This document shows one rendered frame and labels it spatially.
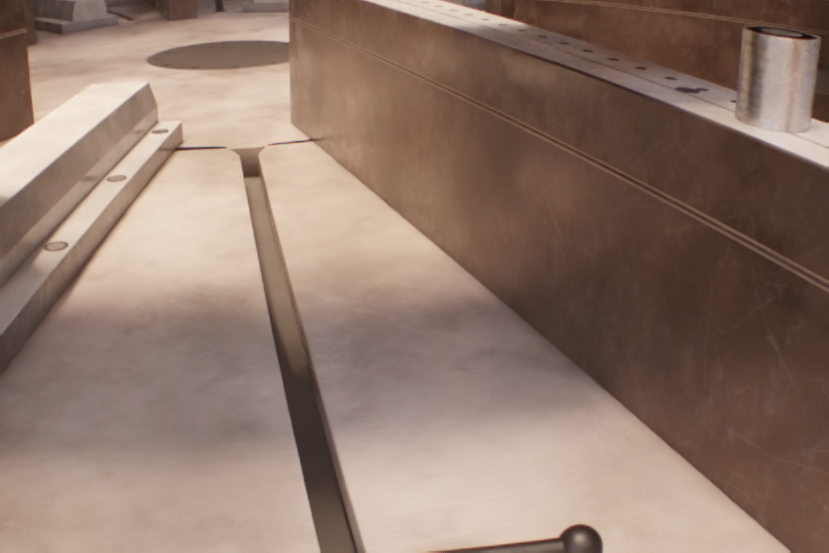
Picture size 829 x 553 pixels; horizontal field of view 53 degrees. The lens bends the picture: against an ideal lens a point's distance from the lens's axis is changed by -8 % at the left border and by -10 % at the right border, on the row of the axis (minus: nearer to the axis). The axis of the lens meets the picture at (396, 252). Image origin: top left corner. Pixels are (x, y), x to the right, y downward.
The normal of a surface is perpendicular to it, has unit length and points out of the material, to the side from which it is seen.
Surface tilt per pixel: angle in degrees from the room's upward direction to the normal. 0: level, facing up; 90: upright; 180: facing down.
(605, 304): 90
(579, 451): 0
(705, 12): 90
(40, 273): 0
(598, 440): 0
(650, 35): 90
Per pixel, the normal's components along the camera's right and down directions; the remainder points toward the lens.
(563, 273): -0.93, 0.14
